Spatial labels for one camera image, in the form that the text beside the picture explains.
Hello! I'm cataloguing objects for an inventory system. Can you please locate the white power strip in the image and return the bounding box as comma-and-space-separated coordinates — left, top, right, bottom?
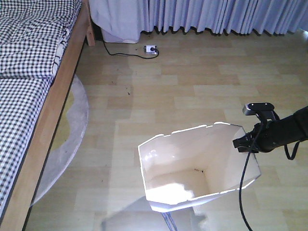
144, 45, 158, 54

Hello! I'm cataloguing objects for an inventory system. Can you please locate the black power cord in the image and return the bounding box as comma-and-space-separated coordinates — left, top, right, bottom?
103, 39, 160, 60

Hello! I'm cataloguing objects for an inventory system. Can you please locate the black white checkered bedding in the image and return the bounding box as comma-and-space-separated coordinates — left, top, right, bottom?
0, 0, 82, 209

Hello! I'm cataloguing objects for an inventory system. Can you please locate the white sheer curtain panel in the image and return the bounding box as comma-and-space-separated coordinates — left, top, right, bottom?
89, 0, 142, 44

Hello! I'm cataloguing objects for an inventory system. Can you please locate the white plastic trash bin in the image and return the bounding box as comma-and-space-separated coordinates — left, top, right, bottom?
138, 122, 261, 213

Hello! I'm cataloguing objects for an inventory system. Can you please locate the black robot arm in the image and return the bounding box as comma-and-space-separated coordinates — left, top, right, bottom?
233, 103, 308, 153

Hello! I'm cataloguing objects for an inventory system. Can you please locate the wooden bed frame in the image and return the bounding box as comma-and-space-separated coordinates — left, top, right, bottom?
0, 0, 95, 231

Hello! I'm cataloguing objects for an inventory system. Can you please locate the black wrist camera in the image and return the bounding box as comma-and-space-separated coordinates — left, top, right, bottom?
243, 103, 280, 122

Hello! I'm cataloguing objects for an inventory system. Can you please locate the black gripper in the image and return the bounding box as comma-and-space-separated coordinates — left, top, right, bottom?
232, 121, 286, 153

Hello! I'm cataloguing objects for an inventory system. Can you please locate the grey round rug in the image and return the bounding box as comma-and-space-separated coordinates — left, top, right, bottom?
31, 76, 89, 205

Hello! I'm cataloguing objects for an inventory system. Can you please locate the light grey pleated curtain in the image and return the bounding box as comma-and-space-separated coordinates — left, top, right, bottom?
138, 0, 308, 35

